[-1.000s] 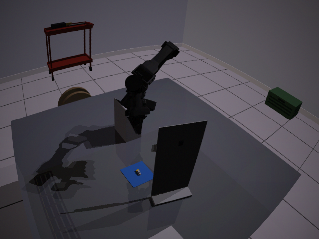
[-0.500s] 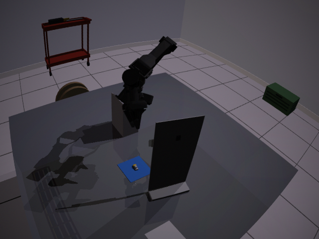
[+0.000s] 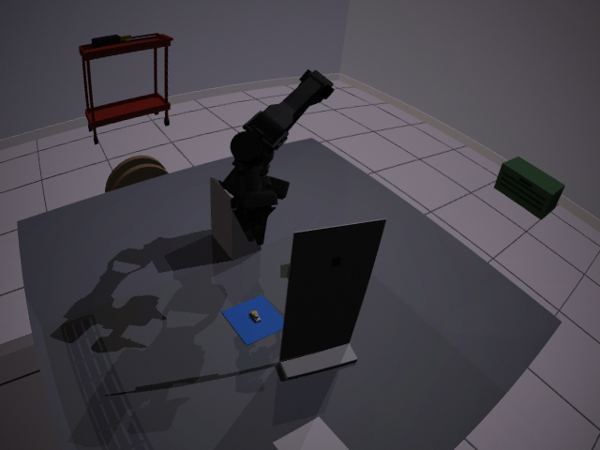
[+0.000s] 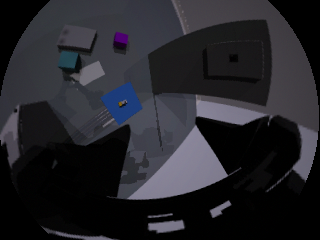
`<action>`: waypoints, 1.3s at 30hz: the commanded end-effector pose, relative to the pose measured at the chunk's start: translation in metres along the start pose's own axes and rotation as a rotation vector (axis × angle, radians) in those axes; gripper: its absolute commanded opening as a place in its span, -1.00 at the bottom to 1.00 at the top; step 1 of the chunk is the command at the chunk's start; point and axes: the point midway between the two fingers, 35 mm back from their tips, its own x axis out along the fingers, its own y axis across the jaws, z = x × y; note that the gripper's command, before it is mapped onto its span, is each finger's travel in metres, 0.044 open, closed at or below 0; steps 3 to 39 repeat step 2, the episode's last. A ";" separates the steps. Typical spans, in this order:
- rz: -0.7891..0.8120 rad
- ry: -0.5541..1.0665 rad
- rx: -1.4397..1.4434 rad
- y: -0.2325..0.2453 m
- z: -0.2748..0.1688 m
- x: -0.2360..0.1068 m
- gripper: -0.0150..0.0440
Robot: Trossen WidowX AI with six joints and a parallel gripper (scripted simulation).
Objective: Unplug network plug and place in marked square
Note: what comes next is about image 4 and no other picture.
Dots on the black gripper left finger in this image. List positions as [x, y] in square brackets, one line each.
[101, 161]

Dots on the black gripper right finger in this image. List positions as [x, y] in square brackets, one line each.
[228, 140]

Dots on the small purple block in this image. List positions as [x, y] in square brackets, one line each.
[120, 40]

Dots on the black panel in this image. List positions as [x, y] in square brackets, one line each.
[231, 60]

